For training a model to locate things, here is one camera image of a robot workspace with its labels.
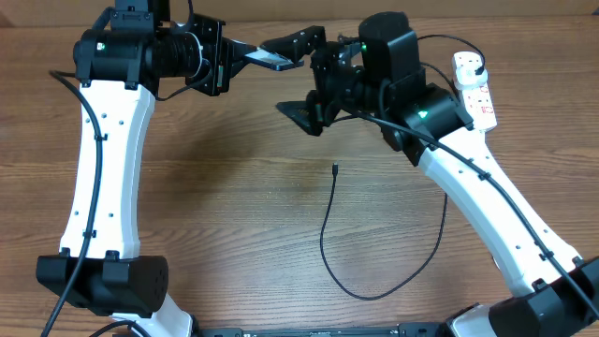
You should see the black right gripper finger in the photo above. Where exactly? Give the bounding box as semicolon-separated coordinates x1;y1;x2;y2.
276;99;324;137
260;25;327;64

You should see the blue Galaxy smartphone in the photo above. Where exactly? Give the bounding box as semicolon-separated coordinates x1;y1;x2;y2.
243;49;304;71

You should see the black USB charging cable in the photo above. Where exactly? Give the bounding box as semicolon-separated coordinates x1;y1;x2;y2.
319;34;487;301

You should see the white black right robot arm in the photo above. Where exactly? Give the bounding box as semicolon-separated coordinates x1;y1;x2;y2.
260;11;598;336

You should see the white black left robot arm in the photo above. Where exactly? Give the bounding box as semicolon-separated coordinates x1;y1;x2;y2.
36;1;263;336

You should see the white charger plug adapter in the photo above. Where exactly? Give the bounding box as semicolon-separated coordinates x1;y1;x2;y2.
454;66;489;91

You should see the white power strip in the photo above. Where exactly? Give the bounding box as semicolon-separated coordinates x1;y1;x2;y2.
452;51;497;132

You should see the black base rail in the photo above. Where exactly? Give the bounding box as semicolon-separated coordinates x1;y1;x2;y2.
198;322;453;337

